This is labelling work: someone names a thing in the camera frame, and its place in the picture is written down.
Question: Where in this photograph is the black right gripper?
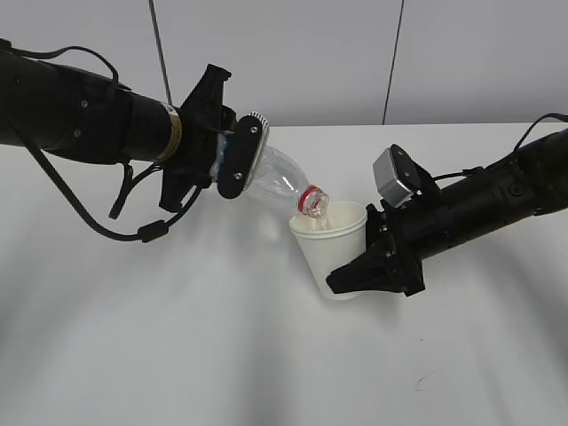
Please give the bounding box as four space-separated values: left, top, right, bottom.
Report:
326 204 433 296

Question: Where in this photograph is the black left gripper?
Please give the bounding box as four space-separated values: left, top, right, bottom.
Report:
159 64 237 212

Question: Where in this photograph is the white paper cup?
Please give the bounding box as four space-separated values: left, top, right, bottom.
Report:
288 201 367 301

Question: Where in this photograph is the clear plastic water bottle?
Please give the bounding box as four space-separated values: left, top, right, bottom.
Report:
210 135 329 221

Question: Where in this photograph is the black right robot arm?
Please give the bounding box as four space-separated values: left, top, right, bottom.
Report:
326 131 567 296

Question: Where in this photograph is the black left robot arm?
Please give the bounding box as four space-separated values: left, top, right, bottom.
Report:
1 40 236 213

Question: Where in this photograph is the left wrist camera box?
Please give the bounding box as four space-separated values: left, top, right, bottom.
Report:
217 111 270 200

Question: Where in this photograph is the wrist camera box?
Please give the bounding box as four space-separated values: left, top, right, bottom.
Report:
373 144 441 209
217 111 270 200

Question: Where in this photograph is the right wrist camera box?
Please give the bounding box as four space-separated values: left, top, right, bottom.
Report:
373 144 441 209

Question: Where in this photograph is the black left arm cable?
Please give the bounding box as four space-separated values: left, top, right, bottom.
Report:
0 38 201 243

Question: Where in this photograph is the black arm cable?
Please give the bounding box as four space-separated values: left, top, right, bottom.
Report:
0 38 201 243
432 113 568 183

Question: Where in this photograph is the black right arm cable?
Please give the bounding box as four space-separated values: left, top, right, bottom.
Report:
432 113 568 183

